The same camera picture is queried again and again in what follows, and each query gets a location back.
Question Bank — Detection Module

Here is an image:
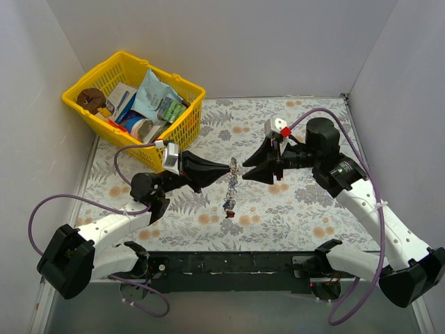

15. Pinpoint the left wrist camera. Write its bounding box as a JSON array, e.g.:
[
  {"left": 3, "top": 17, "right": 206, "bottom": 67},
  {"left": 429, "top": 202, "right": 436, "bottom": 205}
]
[{"left": 162, "top": 142, "right": 179, "bottom": 175}]

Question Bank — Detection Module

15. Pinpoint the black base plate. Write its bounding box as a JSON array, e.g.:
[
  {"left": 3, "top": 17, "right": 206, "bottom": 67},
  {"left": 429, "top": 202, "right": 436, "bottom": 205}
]
[{"left": 96, "top": 240, "right": 378, "bottom": 294}]

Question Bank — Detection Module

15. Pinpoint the aluminium frame rail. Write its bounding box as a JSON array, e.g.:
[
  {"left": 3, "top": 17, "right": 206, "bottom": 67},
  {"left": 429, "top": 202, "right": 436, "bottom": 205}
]
[{"left": 27, "top": 252, "right": 435, "bottom": 334}]

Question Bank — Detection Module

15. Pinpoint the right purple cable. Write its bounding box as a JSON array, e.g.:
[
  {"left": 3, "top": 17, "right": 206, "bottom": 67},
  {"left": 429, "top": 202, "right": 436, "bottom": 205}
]
[{"left": 288, "top": 107, "right": 387, "bottom": 326}]

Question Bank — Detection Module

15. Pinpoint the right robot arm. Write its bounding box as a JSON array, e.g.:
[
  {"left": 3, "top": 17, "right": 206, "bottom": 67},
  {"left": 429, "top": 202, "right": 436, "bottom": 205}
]
[{"left": 243, "top": 117, "right": 444, "bottom": 308}]

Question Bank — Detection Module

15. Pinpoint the green snack packet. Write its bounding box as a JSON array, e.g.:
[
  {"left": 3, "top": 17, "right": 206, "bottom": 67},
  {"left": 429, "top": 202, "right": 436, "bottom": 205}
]
[{"left": 157, "top": 97, "right": 187, "bottom": 124}]

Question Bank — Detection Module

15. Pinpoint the floral patterned table mat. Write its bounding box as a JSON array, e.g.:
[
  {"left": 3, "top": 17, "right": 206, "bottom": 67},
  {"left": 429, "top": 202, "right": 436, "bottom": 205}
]
[{"left": 68, "top": 97, "right": 391, "bottom": 253}]

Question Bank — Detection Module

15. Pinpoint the yellow plastic shopping basket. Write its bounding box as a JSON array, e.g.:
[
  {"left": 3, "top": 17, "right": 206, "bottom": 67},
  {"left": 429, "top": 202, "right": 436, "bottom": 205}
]
[{"left": 61, "top": 50, "right": 207, "bottom": 173}]

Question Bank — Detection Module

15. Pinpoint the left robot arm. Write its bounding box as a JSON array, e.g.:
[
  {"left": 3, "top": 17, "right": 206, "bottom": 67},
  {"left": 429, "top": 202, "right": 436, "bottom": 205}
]
[{"left": 37, "top": 150, "right": 230, "bottom": 299}]

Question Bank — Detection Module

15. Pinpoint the light blue chips bag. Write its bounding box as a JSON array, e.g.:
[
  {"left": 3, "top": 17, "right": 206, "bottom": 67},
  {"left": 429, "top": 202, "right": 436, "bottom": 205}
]
[{"left": 131, "top": 68, "right": 182, "bottom": 123}]

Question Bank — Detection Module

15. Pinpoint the white blue box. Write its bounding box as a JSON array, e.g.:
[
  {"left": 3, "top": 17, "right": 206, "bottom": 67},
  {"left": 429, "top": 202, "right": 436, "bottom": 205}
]
[{"left": 105, "top": 82, "right": 138, "bottom": 123}]

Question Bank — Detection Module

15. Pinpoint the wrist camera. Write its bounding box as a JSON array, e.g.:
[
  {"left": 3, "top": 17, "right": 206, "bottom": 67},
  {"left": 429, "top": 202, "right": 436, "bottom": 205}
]
[
  {"left": 264, "top": 116, "right": 291, "bottom": 141},
  {"left": 162, "top": 142, "right": 179, "bottom": 175}
]

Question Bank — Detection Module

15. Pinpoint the grey brown pouch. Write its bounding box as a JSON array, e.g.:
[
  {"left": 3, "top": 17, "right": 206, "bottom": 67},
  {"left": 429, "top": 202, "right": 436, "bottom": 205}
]
[{"left": 130, "top": 119, "right": 169, "bottom": 144}]

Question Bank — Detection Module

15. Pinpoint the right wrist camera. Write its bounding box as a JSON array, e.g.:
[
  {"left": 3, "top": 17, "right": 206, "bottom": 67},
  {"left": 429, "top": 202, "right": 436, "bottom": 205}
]
[{"left": 264, "top": 116, "right": 291, "bottom": 141}]

